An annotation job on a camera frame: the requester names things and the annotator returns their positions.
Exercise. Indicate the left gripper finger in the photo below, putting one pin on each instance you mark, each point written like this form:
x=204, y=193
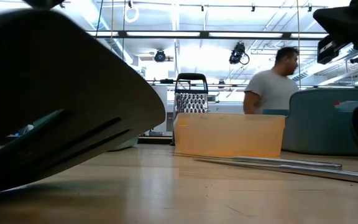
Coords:
x=43, y=3

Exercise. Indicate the black slotted spatula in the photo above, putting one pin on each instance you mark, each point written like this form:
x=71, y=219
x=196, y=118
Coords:
x=73, y=77

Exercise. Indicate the black ceiling lamp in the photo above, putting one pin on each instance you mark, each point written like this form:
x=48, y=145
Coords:
x=357, y=59

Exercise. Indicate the thin vertical pole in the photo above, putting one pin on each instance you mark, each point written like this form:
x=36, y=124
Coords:
x=298, y=31

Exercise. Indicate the person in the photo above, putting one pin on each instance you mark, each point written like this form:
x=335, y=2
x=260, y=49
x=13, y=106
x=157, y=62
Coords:
x=272, y=90

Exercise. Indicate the teal flat tray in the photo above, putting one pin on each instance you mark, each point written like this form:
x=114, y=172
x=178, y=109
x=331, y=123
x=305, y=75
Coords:
x=275, y=112

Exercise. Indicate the white cabinet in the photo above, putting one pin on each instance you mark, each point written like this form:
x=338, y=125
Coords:
x=162, y=99

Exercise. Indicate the translucent orange plastic container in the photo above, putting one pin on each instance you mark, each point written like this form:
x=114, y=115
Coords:
x=228, y=137

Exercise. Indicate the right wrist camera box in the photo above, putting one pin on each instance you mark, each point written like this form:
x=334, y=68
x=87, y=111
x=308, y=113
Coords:
x=326, y=51

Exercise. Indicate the black round ceiling camera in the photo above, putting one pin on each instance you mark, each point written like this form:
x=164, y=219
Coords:
x=159, y=56

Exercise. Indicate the black horizontal rail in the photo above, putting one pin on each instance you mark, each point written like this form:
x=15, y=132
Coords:
x=228, y=86

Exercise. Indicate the black overhead frame bar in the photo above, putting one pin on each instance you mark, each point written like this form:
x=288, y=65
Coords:
x=204, y=34

